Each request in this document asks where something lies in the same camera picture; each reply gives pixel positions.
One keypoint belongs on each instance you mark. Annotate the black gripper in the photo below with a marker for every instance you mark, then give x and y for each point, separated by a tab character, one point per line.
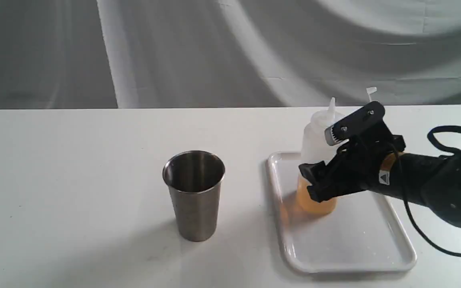
365	142

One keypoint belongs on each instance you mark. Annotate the translucent squeeze bottle amber liquid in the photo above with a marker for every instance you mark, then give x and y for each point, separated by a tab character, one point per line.
315	149

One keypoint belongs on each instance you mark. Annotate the stainless steel cup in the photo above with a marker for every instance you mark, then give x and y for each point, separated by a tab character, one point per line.
194	180

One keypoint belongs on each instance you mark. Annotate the white plastic tray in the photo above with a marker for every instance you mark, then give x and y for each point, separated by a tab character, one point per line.
362	235

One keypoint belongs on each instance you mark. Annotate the grey fabric backdrop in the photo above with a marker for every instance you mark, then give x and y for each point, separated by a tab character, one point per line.
130	54

